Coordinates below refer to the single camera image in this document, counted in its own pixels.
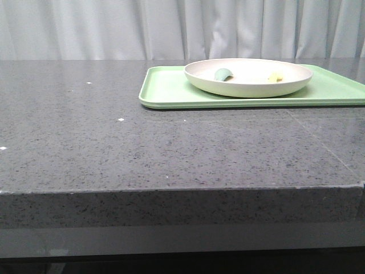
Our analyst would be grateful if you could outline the white round plate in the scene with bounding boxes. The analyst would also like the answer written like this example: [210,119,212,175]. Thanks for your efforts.
[184,58,313,98]

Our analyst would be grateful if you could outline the yellow plastic fork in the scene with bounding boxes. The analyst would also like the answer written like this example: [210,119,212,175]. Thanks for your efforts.
[268,72,283,83]

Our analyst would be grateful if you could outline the light green serving tray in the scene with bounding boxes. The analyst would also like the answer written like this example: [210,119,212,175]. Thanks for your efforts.
[139,65,364,110]

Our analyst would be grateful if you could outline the pale green spoon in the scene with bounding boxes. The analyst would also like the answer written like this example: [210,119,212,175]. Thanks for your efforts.
[214,68,233,82]

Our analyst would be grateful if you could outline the white pleated curtain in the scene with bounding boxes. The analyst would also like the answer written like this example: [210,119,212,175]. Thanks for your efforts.
[1,1,364,60]

